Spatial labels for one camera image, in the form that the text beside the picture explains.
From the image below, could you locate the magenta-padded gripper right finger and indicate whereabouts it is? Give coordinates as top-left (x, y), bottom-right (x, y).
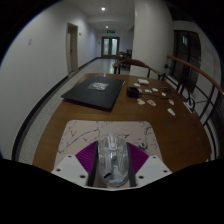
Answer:
top-left (125, 142), bottom-right (173, 188)

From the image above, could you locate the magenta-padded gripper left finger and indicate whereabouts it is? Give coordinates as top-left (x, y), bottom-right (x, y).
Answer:
top-left (50, 140), bottom-right (99, 188)

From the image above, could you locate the white marble-print mouse pad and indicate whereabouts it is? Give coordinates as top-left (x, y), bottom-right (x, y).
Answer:
top-left (54, 119), bottom-right (162, 169)

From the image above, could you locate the black closed laptop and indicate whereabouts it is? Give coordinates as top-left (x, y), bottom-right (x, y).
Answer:
top-left (60, 75), bottom-right (126, 113)

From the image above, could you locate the small black block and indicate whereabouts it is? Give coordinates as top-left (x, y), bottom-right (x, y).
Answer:
top-left (126, 86), bottom-right (141, 99)

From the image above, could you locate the grey-white label sticker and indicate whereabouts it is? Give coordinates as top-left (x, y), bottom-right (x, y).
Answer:
top-left (87, 81), bottom-right (110, 92)

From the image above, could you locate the small white box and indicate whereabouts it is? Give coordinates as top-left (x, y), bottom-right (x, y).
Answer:
top-left (137, 78), bottom-right (150, 86)

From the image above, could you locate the black railing with wooden handrail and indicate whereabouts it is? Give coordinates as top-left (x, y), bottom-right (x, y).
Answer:
top-left (165, 54), bottom-right (224, 162)

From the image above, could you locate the dark framed window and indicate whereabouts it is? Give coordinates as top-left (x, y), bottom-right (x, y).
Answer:
top-left (171, 29), bottom-right (203, 95)

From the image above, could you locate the dark wooden chair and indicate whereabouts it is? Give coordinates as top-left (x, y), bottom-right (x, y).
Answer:
top-left (116, 49), bottom-right (133, 63)

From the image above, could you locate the white side door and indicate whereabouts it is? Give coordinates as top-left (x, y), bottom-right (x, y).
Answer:
top-left (65, 22), bottom-right (80, 75)

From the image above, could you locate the glass double door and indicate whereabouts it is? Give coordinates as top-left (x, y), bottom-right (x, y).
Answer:
top-left (100, 36), bottom-right (121, 60)

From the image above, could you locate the black cable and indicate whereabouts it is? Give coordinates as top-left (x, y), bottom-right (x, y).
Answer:
top-left (138, 86), bottom-right (175, 100)

